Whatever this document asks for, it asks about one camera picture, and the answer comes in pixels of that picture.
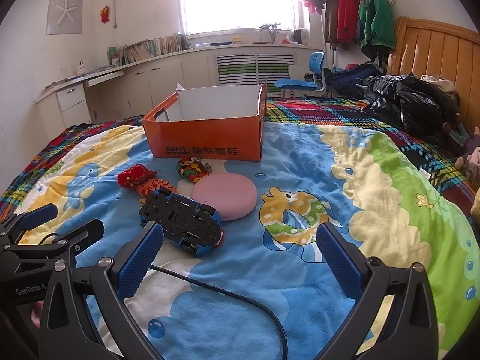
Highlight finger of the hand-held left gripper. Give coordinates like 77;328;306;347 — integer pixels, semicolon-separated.
0;203;59;249
0;218;105;268

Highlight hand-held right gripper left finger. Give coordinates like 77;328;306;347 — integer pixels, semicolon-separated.
37;222;166;360

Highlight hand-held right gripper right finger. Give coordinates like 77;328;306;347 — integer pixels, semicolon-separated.
316;222;440;360

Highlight blue toy car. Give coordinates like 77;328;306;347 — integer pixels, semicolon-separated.
139;190;226;259

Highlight red embroidered pouch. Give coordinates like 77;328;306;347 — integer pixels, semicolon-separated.
117;163;157;188

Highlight pink round case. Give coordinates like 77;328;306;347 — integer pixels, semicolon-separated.
190;174;259;221

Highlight orange cardboard shoe box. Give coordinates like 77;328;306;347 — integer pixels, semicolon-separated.
142;82;269;163

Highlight person's left hand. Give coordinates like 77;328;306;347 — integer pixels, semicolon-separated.
30;301;43;329

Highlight colourful painted figurine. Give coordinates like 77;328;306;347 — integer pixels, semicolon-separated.
177;156;212;184

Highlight cartoon fish blanket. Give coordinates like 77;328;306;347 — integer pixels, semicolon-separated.
0;122;480;360

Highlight plaid bed sheet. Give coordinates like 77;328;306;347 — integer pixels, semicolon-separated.
0;97;480;226

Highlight plush doll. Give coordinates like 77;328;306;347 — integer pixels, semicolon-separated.
442;120;480;192

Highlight white built-in cabinet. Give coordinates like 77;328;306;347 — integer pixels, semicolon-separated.
35;43;327;132

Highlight black puffer jacket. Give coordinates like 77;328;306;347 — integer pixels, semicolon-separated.
362;75;460;139

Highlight dark blue backpack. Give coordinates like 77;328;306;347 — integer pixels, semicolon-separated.
324;62;383;96

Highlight row of books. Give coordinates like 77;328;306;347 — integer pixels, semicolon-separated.
109;32;190;65

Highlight blue desk chair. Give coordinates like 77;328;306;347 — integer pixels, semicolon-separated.
274;52;327;98

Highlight beige cloth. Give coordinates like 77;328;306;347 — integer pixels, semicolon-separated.
422;74;456;92

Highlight slatted radiator cover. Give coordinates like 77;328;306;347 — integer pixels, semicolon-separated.
214;53;297;87

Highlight wooden headboard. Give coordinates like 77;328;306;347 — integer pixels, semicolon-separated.
386;16;480;136

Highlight potted plant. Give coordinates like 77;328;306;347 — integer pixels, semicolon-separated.
260;22;281;44

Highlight green white hanging jacket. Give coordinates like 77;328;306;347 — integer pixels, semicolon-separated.
358;0;397;61

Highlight red hanging shirt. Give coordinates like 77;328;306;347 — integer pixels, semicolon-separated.
337;0;364;42

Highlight black cable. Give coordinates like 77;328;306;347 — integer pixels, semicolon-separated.
150;265;289;360

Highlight starfish wall picture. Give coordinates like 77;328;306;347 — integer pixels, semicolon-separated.
47;0;84;35

